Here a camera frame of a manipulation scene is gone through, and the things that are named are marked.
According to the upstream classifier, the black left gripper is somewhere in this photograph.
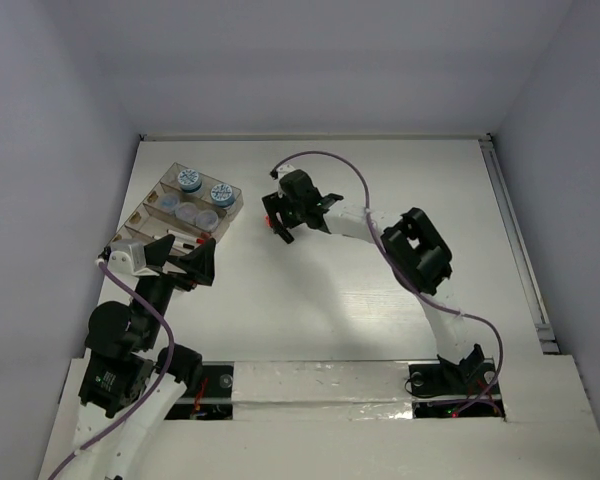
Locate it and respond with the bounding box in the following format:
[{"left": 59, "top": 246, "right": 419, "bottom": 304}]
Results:
[{"left": 133, "top": 231, "right": 217, "bottom": 346}]

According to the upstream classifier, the black-capped white marker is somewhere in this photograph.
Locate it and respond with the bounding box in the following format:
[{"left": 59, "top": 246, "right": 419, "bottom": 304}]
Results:
[{"left": 152, "top": 235, "right": 195, "bottom": 250}]

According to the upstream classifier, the red-capped white marker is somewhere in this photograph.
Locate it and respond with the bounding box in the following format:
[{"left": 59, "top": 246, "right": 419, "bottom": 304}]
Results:
[{"left": 167, "top": 229, "right": 205, "bottom": 245}]

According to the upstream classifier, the clear paper clip jar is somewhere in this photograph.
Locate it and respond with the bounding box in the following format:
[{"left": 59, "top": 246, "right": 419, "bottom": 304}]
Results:
[
  {"left": 174, "top": 202, "right": 199, "bottom": 224},
  {"left": 195, "top": 209, "right": 220, "bottom": 233}
]

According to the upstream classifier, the clear jar of paper clips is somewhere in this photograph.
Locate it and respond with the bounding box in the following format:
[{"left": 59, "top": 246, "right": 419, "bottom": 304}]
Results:
[{"left": 156, "top": 192, "right": 180, "bottom": 215}]

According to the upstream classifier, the blue-lidded cleaning gel jar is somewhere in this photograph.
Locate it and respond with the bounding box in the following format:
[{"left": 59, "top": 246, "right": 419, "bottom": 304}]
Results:
[{"left": 177, "top": 169, "right": 203, "bottom": 196}]

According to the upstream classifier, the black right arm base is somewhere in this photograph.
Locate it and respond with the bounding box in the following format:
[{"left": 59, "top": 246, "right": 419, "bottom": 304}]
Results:
[{"left": 404, "top": 360, "right": 505, "bottom": 419}]

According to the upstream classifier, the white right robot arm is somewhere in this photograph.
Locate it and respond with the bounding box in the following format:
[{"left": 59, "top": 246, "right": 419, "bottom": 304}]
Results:
[{"left": 262, "top": 165, "right": 484, "bottom": 392}]

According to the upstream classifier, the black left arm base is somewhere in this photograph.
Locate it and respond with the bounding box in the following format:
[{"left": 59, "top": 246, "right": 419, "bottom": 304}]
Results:
[{"left": 166, "top": 362, "right": 234, "bottom": 421}]

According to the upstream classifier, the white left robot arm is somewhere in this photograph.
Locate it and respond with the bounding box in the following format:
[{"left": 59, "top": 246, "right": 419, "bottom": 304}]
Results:
[{"left": 62, "top": 235, "right": 216, "bottom": 479}]

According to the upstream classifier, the clear three-bin organizer tray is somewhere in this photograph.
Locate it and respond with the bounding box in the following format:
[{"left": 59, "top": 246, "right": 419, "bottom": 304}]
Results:
[{"left": 112, "top": 163, "right": 243, "bottom": 254}]

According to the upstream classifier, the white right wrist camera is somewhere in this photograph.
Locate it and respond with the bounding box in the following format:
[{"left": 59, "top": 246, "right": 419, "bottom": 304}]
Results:
[{"left": 269, "top": 163, "right": 296, "bottom": 195}]

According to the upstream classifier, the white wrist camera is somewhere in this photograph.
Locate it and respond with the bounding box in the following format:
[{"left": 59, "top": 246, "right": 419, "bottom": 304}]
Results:
[
  {"left": 97, "top": 239, "right": 157, "bottom": 277},
  {"left": 269, "top": 163, "right": 296, "bottom": 195}
]

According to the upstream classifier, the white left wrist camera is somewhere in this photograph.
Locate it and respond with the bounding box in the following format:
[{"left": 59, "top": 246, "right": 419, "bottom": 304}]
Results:
[{"left": 97, "top": 239, "right": 157, "bottom": 277}]

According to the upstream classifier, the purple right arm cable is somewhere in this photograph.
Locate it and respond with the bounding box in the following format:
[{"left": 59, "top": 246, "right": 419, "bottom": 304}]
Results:
[{"left": 269, "top": 150, "right": 504, "bottom": 416}]

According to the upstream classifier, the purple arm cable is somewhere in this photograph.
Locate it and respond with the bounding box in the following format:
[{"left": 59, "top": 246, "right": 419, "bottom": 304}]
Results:
[
  {"left": 269, "top": 150, "right": 504, "bottom": 416},
  {"left": 47, "top": 262, "right": 175, "bottom": 480}
]

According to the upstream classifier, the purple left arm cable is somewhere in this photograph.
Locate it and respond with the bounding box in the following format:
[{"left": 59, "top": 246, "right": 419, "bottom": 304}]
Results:
[{"left": 47, "top": 262, "right": 175, "bottom": 480}]

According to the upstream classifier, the metal rail on table edge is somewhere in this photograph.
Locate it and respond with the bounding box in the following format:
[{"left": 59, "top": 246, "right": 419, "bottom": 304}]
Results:
[{"left": 478, "top": 134, "right": 562, "bottom": 355}]

